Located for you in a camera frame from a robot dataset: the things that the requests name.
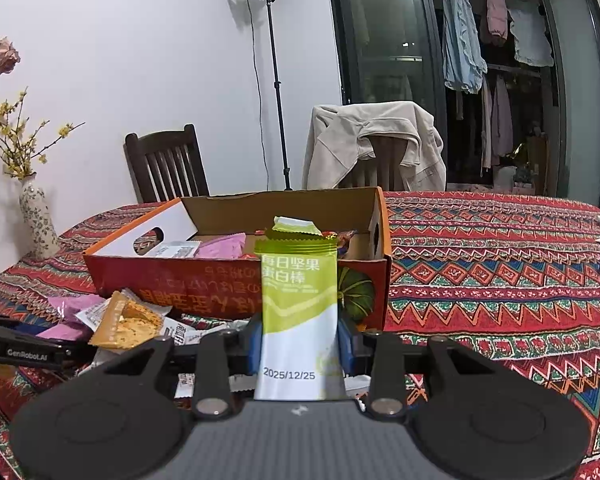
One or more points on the pink snack packet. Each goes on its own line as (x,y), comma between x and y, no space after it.
(65,334)
(220,249)
(70,307)

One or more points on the pink artificial flower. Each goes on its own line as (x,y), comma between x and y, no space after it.
(5,57)

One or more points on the dark wooden chair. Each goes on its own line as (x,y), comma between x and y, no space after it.
(165,165)

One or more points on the wooden chair under jacket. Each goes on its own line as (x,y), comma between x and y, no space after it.
(380,160)

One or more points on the white storage container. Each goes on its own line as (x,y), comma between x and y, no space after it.
(504,177)

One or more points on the hanging white shirt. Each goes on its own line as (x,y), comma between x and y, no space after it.
(530,35)

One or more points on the orange cardboard box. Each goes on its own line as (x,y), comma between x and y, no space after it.
(180,280)

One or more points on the green white snack bar packet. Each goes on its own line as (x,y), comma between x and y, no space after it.
(295,225)
(295,310)

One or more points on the yellow flower branches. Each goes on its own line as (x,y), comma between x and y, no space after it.
(17,145)

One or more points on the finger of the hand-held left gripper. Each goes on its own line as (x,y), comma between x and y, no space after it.
(27,331)
(75,353)

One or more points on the hanging pale garments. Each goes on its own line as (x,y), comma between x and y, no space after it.
(500,120)

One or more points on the floral ceramic vase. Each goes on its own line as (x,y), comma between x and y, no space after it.
(37,220)

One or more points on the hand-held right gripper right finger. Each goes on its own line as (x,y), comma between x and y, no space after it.
(344,345)

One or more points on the small white snack packet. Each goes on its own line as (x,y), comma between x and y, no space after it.
(92,316)

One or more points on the hanging light blue shirt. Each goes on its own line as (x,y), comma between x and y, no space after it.
(460,40)

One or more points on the hanging pink jacket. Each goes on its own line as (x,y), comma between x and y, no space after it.
(496,15)

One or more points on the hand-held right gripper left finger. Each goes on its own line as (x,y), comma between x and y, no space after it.
(254,342)

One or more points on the beige jacket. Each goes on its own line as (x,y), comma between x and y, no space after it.
(340,140)

